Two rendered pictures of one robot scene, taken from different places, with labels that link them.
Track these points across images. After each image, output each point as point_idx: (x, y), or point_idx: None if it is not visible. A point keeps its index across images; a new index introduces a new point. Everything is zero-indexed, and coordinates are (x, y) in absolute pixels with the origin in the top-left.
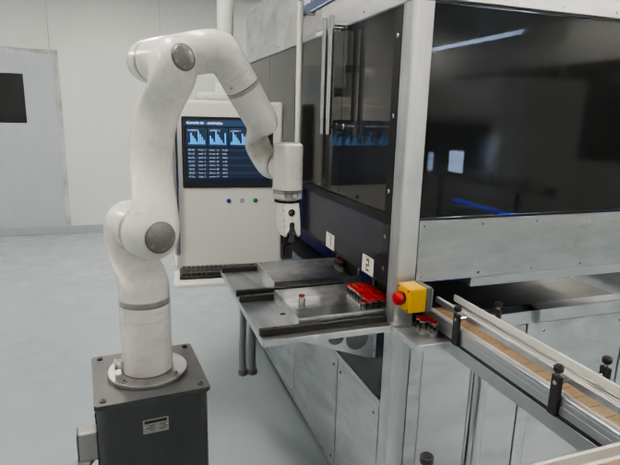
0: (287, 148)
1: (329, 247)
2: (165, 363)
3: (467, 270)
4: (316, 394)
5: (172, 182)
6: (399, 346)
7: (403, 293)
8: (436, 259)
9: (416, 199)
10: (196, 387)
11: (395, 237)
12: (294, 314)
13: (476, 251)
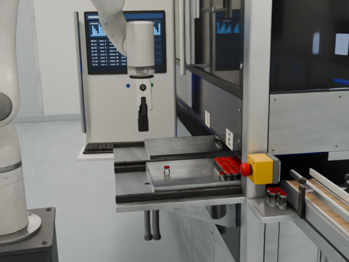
0: (135, 25)
1: (207, 125)
2: (16, 223)
3: (323, 144)
4: (203, 260)
5: (14, 56)
6: (254, 217)
7: (250, 165)
8: (290, 132)
9: (265, 72)
10: (39, 245)
11: (245, 110)
12: (152, 183)
13: (333, 125)
